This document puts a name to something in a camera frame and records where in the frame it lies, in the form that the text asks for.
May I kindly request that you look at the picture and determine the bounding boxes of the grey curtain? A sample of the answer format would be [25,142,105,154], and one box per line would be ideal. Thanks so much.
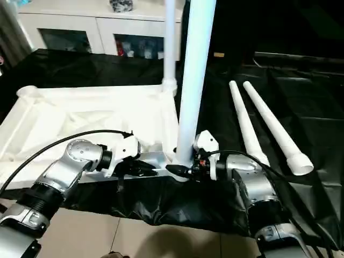
[0,0,33,62]

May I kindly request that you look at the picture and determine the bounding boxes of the black plastic mat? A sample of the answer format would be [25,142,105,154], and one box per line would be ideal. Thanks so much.
[0,48,344,250]

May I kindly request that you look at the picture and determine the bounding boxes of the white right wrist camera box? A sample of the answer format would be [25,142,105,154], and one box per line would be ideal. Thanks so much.
[193,130,220,181]

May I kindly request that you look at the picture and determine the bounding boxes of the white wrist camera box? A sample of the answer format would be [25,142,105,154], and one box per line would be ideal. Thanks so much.
[102,135,141,178]
[193,130,220,181]

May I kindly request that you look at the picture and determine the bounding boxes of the long black bar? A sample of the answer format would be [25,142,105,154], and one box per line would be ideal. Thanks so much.
[253,52,344,69]

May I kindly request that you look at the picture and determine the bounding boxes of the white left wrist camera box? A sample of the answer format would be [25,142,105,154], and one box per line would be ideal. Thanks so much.
[102,135,141,178]

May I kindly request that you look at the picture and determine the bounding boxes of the white plastic table top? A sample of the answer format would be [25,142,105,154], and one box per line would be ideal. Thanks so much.
[0,85,190,186]

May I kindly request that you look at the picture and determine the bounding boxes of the white sideboard with glass doors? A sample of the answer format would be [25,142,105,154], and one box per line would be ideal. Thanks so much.
[16,0,183,61]

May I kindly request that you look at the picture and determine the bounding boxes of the white plastic table leg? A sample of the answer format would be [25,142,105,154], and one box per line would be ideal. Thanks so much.
[163,0,178,97]
[242,81,314,177]
[174,0,218,168]
[229,81,270,166]

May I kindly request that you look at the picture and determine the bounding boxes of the dark object on cabinet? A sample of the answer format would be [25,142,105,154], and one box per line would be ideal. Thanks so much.
[109,0,134,13]

